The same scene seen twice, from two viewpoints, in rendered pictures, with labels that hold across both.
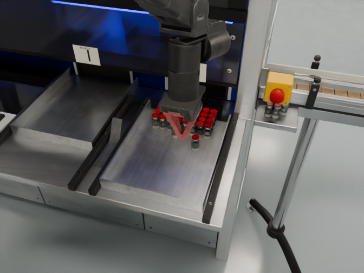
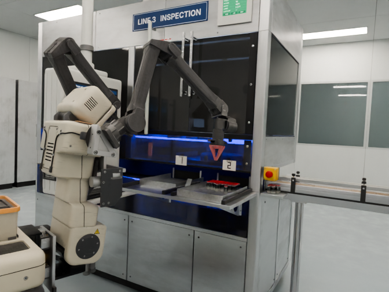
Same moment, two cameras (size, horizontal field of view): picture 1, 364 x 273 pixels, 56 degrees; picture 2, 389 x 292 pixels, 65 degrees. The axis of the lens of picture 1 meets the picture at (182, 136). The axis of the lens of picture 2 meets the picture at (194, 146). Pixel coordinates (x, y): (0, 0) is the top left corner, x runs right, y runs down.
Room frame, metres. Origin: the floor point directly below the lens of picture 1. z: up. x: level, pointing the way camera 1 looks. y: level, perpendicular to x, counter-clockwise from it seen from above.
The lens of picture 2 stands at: (-0.98, -0.23, 1.22)
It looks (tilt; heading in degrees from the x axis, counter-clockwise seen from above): 3 degrees down; 13
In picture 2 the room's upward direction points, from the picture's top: 3 degrees clockwise
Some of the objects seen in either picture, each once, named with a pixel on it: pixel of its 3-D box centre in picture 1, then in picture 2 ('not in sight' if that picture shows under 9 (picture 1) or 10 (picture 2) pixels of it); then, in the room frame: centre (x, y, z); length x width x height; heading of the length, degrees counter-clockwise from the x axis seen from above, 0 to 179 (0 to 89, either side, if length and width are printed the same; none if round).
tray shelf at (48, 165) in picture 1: (122, 134); (190, 190); (0.76, 0.18, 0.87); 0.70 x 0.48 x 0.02; 74
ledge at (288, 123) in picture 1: (277, 113); (274, 194); (0.86, -0.30, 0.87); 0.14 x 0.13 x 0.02; 164
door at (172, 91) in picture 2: not in sight; (160, 87); (1.03, 0.48, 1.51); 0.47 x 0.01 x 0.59; 74
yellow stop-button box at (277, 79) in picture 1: (278, 86); (271, 173); (0.82, -0.28, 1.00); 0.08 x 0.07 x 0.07; 164
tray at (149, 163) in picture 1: (171, 148); (213, 190); (0.67, 0.03, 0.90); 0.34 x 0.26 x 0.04; 163
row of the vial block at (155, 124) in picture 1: (181, 125); (220, 186); (0.75, 0.00, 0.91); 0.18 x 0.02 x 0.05; 73
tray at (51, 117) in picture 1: (80, 103); (172, 180); (0.87, 0.32, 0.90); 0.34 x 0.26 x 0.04; 164
